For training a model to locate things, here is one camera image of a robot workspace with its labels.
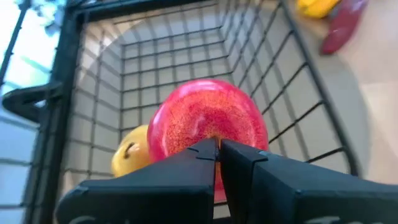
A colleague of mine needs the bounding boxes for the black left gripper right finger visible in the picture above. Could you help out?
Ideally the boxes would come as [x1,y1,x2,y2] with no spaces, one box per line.
[221,139,398,224]

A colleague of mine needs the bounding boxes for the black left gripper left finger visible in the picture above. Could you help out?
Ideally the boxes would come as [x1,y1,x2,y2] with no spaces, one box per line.
[55,138,220,224]

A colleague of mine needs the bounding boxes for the yellow pear with stem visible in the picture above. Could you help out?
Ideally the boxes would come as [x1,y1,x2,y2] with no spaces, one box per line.
[111,124,153,178]

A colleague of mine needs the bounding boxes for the red apple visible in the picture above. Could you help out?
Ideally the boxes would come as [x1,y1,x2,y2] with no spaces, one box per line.
[147,78,270,205]

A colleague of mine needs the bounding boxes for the red chili pepper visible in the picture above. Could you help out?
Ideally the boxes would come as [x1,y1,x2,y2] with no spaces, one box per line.
[320,0,369,56]

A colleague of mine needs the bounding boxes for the yellow bell pepper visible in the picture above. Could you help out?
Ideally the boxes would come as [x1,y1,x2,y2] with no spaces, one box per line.
[295,0,341,19]

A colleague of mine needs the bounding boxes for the black wire basket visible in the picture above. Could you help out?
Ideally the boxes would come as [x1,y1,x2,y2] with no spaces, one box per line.
[1,0,363,224]

